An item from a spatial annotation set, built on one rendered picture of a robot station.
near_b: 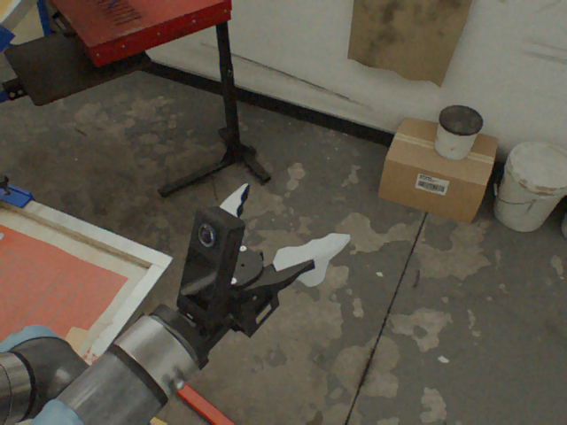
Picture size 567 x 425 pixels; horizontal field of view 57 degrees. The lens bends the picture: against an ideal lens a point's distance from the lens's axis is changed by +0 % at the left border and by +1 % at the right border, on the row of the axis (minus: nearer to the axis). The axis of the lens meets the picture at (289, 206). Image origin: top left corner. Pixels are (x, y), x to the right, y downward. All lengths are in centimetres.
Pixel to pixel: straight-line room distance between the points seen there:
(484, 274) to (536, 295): 24
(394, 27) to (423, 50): 17
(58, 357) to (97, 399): 16
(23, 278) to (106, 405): 107
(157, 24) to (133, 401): 170
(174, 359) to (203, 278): 8
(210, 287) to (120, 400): 12
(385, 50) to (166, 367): 235
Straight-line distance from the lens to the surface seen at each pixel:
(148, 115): 341
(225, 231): 47
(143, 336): 51
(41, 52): 234
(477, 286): 265
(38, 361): 63
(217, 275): 49
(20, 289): 153
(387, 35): 267
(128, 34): 203
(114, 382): 50
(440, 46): 265
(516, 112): 283
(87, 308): 143
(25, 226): 166
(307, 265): 53
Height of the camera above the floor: 214
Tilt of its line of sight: 50 degrees down
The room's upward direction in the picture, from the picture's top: straight up
